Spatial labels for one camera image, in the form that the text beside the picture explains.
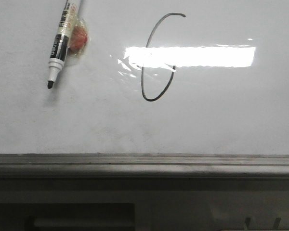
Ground white whiteboard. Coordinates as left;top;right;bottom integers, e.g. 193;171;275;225
0;0;289;155

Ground grey whiteboard tray rail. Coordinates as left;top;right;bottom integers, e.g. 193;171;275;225
0;154;289;178

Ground white black whiteboard marker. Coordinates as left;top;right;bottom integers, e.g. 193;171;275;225
47;0;89;89

